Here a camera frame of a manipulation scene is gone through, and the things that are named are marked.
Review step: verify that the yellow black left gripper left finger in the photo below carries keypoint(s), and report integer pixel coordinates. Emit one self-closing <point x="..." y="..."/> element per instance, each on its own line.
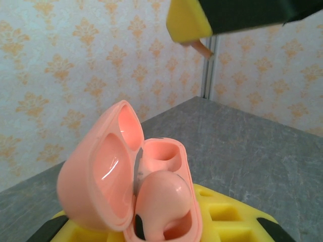
<point x="63" y="232"/>

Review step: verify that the pink earbud charging case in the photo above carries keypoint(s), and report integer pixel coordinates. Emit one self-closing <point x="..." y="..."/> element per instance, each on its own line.
<point x="101" y="176"/>

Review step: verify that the aluminium frame post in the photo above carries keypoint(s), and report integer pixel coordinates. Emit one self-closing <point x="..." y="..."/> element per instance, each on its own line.
<point x="209" y="73"/>

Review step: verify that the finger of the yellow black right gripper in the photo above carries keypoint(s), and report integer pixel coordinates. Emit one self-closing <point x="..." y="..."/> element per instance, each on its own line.
<point x="239" y="15"/>

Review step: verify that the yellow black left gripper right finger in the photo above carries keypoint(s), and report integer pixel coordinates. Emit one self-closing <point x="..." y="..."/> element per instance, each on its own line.
<point x="242" y="221"/>

